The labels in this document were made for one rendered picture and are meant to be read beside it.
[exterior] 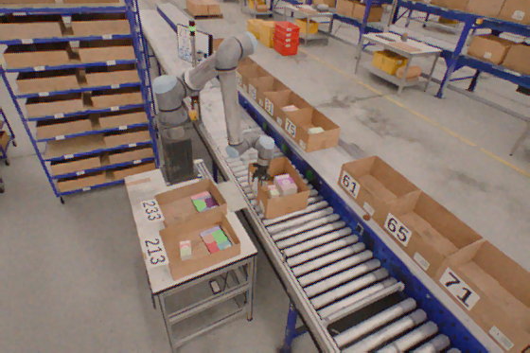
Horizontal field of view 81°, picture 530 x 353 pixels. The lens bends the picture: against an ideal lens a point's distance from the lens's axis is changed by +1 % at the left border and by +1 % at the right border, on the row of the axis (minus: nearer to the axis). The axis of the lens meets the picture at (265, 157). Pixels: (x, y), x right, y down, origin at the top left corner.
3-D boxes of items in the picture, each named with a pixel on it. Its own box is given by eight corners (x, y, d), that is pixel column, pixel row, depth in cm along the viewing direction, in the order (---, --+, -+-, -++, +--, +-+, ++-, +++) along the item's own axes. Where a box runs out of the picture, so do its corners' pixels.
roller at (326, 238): (276, 255, 180) (277, 250, 177) (347, 229, 200) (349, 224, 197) (280, 262, 177) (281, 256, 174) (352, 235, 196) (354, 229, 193)
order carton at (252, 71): (234, 80, 352) (234, 66, 342) (257, 78, 363) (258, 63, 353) (247, 94, 323) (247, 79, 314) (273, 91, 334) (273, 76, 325)
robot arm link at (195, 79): (167, 80, 205) (231, 28, 149) (187, 73, 216) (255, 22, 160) (179, 101, 208) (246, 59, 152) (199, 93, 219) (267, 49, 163)
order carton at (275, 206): (247, 182, 226) (247, 163, 217) (283, 174, 236) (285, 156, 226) (266, 220, 196) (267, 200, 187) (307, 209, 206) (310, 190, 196)
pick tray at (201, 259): (160, 242, 178) (157, 230, 172) (222, 220, 194) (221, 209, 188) (173, 282, 158) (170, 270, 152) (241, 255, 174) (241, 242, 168)
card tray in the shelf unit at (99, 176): (60, 191, 295) (56, 183, 289) (62, 172, 318) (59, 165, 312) (106, 182, 309) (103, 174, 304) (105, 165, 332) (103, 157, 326)
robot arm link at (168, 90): (152, 106, 199) (145, 79, 188) (173, 97, 209) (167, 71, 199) (167, 112, 191) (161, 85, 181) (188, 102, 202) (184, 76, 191)
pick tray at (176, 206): (155, 206, 201) (153, 195, 195) (210, 188, 218) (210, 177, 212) (168, 237, 181) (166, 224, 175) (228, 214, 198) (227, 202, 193)
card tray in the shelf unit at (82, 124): (39, 137, 261) (35, 127, 255) (42, 121, 283) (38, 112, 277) (92, 129, 277) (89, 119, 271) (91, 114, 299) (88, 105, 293)
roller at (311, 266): (287, 273, 171) (288, 268, 168) (361, 244, 190) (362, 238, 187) (291, 281, 167) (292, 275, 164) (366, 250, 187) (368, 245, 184)
